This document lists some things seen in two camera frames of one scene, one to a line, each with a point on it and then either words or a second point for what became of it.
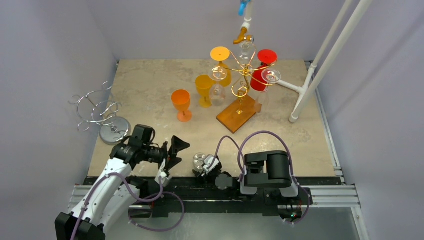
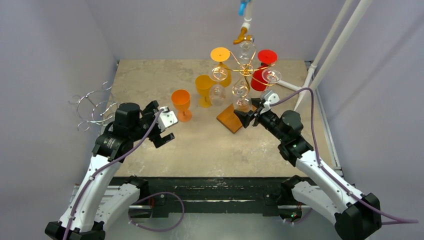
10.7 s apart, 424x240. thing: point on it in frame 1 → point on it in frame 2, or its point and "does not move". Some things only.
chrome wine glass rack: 97,107 does not move
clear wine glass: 217,92 does not move
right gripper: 212,169 → 254,116
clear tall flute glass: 269,75 does not move
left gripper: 177,145 → 157,139
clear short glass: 198,160 → 242,102
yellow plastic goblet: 203,83 does not move
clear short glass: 247,50 does not move
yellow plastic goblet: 221,53 does not move
